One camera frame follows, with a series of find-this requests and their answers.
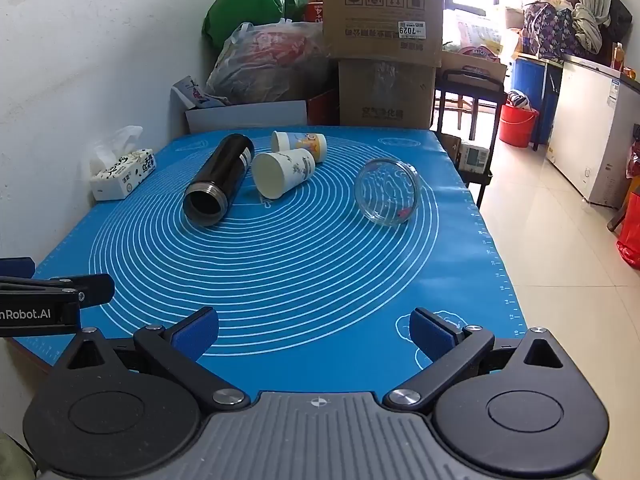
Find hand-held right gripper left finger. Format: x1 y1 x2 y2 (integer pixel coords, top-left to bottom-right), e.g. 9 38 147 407
50 306 251 414

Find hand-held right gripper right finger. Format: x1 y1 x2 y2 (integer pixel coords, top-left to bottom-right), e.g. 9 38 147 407
382 307 582 415

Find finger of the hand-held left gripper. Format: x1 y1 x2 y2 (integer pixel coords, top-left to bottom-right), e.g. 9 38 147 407
0 274 115 307
0 257 36 278

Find white paper cup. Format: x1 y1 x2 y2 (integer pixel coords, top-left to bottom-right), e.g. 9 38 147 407
251 148 317 200

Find yellow print paper cup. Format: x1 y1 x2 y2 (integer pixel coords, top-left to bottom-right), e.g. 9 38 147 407
271 130 327 164

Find blue silicone baking mat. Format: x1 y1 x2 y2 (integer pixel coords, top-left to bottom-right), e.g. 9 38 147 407
10 127 527 397

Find white tissue pack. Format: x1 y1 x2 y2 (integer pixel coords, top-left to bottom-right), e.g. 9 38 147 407
90 126 157 202

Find olive cloth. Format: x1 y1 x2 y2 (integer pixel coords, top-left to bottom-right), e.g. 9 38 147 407
0 430 37 480

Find black thermos bottle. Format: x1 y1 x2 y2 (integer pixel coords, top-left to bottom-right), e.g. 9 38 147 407
182 133 256 231

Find red plastic bag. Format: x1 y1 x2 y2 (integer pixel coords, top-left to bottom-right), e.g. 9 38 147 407
616 204 640 269

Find white flat cardboard box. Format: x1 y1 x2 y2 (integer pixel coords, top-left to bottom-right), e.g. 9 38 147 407
185 100 308 135

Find red plastic bucket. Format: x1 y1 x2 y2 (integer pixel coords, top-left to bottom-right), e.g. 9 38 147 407
499 102 540 149

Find small white printed box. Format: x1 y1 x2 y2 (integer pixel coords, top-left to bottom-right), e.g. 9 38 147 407
171 76 226 110

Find red cardboard box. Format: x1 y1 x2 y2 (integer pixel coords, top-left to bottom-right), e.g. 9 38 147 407
306 88 341 126

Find white chest freezer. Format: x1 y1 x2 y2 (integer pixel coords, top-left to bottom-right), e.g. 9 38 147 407
545 54 640 209

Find black metal cart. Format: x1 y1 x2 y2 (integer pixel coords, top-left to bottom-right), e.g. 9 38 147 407
429 67 509 211

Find blue plastic barrel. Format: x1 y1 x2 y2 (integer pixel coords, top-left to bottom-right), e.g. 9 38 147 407
513 56 562 147

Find clear plastic bag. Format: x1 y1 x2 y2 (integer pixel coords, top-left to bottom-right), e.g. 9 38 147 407
205 19 334 107

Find white plastic package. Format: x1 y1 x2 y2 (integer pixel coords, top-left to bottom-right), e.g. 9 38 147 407
442 9 506 57

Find purple patterned bag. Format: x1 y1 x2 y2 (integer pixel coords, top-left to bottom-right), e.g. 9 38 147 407
522 0 577 59

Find large brown cardboard box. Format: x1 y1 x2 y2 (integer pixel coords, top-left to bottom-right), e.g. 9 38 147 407
320 0 445 67

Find green plastic bag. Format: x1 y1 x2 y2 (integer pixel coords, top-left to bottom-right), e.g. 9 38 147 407
202 0 314 54

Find grey cloth bundle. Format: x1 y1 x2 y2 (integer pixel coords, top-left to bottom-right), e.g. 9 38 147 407
572 2 612 56

